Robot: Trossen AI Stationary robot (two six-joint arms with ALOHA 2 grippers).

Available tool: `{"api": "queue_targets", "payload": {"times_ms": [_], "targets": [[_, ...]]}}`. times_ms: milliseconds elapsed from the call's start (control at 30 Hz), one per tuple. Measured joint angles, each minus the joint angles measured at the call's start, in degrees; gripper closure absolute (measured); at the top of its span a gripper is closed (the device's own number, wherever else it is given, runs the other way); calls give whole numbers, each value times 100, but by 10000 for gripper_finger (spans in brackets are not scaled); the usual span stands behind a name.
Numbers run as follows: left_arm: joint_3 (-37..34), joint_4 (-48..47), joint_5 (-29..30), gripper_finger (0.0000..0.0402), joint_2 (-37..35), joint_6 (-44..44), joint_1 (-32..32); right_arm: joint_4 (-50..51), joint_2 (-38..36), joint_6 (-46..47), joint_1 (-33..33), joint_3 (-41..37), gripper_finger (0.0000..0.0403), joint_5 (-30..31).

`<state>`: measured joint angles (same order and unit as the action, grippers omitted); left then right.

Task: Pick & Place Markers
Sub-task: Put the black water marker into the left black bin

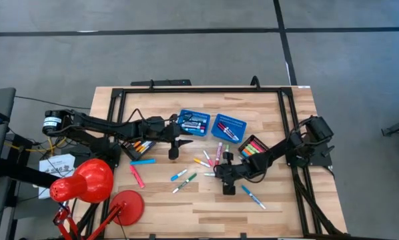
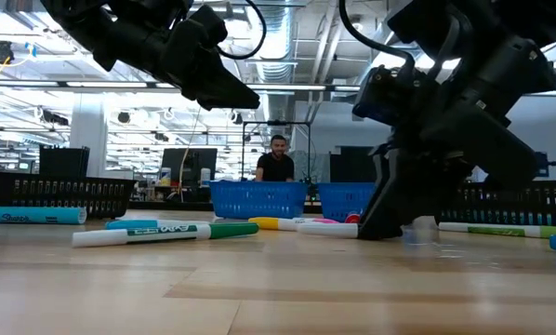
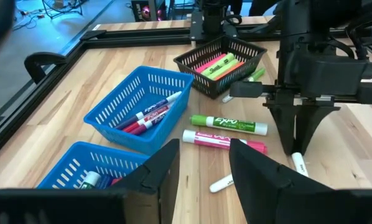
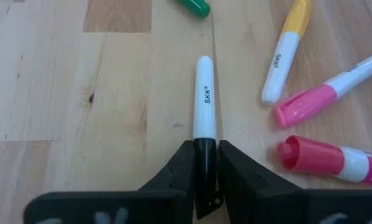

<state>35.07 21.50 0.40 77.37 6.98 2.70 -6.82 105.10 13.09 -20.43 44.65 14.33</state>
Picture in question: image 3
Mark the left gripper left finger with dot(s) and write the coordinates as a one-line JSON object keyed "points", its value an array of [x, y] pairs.
{"points": [[155, 186]]}

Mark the light green Sharpie highlighter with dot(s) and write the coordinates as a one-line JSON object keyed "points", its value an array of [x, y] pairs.
{"points": [[218, 64]]}

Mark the thin pink marker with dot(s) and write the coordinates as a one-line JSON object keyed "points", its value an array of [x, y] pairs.
{"points": [[221, 183]]}

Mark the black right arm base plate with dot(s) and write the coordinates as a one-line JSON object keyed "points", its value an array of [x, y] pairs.
{"points": [[198, 34]]}

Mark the orange highlighter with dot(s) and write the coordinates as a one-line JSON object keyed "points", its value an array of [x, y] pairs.
{"points": [[232, 70]]}

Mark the green Expo marker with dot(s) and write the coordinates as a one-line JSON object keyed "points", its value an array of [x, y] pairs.
{"points": [[232, 124]]}

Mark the thin red marker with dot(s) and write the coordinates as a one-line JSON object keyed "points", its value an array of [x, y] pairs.
{"points": [[151, 117]]}

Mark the pink highlighter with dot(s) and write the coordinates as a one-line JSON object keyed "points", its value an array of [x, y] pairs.
{"points": [[209, 63]]}

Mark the thin light green marker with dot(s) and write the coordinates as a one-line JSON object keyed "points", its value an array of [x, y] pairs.
{"points": [[257, 74]]}

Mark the thin magenta marker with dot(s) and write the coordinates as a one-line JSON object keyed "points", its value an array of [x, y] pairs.
{"points": [[148, 124]]}

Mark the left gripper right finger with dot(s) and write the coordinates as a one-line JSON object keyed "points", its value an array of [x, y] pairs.
{"points": [[267, 193]]}

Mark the thin blue marker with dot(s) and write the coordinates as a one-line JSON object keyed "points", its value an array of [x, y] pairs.
{"points": [[155, 107]]}

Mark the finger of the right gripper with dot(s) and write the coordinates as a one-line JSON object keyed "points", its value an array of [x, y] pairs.
{"points": [[310, 121], [284, 124]]}

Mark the blue plastic basket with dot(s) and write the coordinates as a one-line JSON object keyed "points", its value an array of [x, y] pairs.
{"points": [[80, 158], [136, 90]]}

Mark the pink Expo marker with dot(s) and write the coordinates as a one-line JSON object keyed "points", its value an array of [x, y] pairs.
{"points": [[211, 140]]}

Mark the dark green marker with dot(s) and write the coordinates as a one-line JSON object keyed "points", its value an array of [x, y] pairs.
{"points": [[91, 180]]}

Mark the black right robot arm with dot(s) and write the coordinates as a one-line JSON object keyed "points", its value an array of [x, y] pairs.
{"points": [[301, 25]]}

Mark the dark blue Expo marker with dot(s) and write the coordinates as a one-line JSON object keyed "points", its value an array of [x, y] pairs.
{"points": [[105, 182]]}

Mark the yellow-green highlighter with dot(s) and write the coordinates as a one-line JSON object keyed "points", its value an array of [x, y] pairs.
{"points": [[226, 69]]}

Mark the thin orange-yellow marker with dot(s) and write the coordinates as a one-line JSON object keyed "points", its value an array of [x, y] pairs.
{"points": [[299, 163]]}

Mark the black clamp hook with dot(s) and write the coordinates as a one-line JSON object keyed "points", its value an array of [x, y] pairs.
{"points": [[43, 57]]}

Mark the black plastic basket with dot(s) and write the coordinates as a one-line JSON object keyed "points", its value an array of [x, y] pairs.
{"points": [[204, 85]]}

